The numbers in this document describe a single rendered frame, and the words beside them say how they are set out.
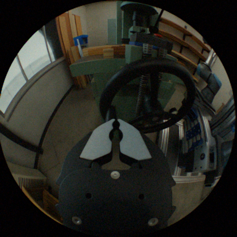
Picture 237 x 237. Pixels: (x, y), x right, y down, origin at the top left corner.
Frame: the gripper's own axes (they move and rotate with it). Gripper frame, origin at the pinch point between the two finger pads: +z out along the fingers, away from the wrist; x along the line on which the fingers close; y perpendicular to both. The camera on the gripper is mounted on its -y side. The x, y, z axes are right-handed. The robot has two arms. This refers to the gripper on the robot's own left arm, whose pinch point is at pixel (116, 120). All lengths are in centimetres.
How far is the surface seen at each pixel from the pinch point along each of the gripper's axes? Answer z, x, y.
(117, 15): 33, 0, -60
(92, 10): 167, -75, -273
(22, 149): 2, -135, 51
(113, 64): 19.5, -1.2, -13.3
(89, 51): 30.3, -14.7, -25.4
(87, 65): 19.3, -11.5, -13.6
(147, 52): 6.4, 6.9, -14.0
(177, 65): -0.2, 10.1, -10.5
